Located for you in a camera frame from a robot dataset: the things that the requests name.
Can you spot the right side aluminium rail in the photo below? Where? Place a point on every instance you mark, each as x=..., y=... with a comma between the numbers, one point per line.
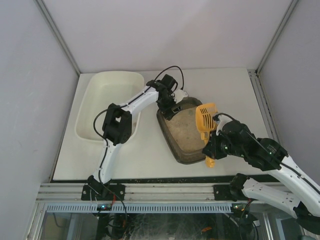
x=268, y=120

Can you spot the aluminium frame post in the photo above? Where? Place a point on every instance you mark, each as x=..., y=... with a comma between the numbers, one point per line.
x=47, y=16
x=277, y=34

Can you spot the dark brown litter box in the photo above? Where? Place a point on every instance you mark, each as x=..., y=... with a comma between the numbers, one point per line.
x=181, y=134

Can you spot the white plastic bin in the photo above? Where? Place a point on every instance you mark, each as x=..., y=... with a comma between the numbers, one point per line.
x=103, y=89

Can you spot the black mounting plate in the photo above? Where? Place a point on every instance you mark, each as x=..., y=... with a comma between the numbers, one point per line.
x=100, y=193
x=222, y=192

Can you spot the left aluminium frame post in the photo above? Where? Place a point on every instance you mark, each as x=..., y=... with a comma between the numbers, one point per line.
x=47, y=16

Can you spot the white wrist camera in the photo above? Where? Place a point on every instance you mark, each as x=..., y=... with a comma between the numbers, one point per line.
x=223, y=120
x=179, y=95

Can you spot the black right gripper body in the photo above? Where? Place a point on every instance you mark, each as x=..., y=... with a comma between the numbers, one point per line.
x=212, y=144

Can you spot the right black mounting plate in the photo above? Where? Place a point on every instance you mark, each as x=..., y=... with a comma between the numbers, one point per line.
x=222, y=192

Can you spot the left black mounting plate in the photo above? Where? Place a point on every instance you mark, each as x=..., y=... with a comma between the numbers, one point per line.
x=100, y=193

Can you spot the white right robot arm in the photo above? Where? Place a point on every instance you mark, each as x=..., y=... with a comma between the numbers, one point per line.
x=302, y=202

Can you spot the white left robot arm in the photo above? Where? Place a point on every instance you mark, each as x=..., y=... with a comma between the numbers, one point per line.
x=118, y=121

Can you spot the right aluminium frame post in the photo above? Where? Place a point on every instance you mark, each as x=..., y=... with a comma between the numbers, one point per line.
x=277, y=34

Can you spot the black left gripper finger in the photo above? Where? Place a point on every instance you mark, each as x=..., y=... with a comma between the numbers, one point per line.
x=176, y=109
x=168, y=114

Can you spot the yellow litter scoop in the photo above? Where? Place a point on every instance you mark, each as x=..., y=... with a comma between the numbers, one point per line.
x=205, y=125

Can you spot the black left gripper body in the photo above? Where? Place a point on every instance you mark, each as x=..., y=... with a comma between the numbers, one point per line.
x=169, y=107

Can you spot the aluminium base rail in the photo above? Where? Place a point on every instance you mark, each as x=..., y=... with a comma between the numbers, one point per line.
x=134, y=192

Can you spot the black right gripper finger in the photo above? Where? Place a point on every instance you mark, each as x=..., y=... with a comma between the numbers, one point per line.
x=217, y=133
x=209, y=150

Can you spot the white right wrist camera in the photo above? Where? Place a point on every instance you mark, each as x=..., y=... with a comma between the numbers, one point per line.
x=223, y=120

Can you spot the grey slotted cable duct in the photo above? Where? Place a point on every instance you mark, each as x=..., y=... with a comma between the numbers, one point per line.
x=140, y=208

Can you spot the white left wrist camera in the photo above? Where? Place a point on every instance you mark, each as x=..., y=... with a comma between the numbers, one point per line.
x=179, y=95

